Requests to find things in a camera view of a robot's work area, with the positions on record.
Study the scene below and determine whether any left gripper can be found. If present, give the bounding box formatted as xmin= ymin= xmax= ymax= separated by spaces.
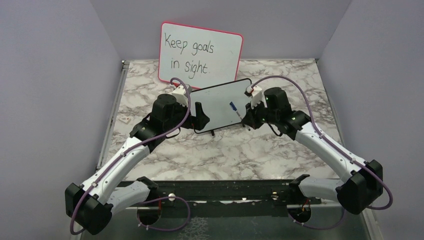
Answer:
xmin=164 ymin=98 xmax=210 ymax=132

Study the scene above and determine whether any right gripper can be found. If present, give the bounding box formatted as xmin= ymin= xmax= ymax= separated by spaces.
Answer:
xmin=242 ymin=97 xmax=279 ymax=130

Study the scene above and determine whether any black framed small whiteboard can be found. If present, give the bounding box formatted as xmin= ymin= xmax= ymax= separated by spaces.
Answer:
xmin=190 ymin=78 xmax=252 ymax=134

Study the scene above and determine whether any whiteboard marker pen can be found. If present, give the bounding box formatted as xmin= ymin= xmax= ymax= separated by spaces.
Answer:
xmin=229 ymin=101 xmax=243 ymax=120

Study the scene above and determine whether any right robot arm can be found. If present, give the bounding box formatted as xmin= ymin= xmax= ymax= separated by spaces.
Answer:
xmin=241 ymin=86 xmax=383 ymax=215

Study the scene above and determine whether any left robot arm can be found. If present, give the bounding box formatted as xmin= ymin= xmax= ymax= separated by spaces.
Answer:
xmin=64 ymin=93 xmax=210 ymax=235

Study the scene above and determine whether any pink framed whiteboard with writing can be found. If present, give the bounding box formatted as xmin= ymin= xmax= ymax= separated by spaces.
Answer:
xmin=158 ymin=21 xmax=244 ymax=89

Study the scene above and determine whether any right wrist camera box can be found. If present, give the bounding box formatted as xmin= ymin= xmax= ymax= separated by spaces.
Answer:
xmin=244 ymin=85 xmax=263 ymax=109

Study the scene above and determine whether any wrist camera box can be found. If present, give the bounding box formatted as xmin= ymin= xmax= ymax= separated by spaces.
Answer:
xmin=244 ymin=85 xmax=263 ymax=109
xmin=170 ymin=84 xmax=192 ymax=107

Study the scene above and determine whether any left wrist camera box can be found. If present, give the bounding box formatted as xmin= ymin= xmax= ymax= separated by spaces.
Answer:
xmin=170 ymin=84 xmax=192 ymax=107

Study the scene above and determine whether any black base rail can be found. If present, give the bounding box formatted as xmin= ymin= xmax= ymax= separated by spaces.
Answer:
xmin=130 ymin=179 xmax=322 ymax=220

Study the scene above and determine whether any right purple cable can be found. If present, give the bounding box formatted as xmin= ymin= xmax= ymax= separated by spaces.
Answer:
xmin=250 ymin=75 xmax=394 ymax=230

